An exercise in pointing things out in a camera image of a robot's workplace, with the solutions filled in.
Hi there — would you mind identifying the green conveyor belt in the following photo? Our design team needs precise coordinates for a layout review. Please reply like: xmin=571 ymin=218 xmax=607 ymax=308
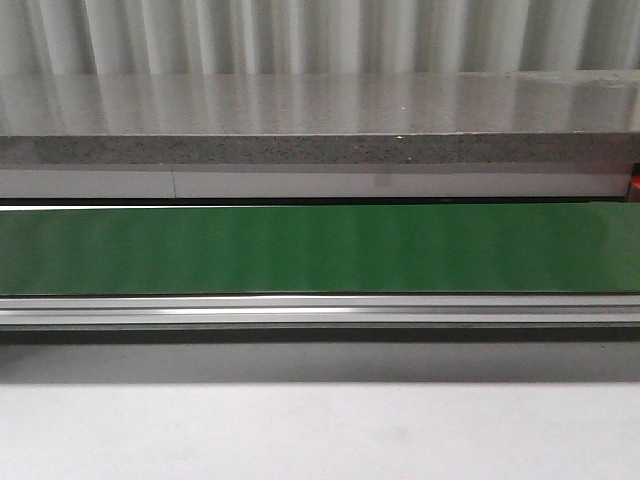
xmin=1 ymin=202 xmax=639 ymax=344

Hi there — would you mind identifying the red plastic tray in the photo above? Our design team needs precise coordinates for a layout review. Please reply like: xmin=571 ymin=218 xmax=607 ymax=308
xmin=627 ymin=164 xmax=640 ymax=203

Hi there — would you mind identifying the white corrugated curtain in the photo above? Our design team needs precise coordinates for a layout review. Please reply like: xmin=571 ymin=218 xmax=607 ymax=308
xmin=1 ymin=1 xmax=639 ymax=75

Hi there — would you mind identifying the grey speckled stone counter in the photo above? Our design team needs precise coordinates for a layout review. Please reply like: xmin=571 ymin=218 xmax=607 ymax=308
xmin=1 ymin=71 xmax=639 ymax=203

